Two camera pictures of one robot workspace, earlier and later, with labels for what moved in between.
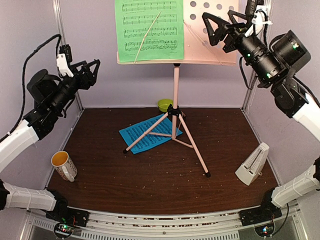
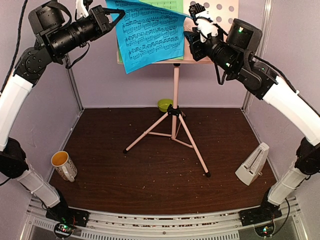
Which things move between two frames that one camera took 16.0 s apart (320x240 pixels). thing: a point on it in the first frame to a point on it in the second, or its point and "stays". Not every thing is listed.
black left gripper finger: x=97 y=62 to x=109 y=11
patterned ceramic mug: x=64 y=165 stays
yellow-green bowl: x=163 y=104 stays
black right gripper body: x=235 y=31 to x=197 y=53
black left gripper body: x=85 y=83 to x=96 y=11
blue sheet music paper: x=164 y=126 to x=148 y=34
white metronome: x=253 y=165 stays
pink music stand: x=198 y=51 stays
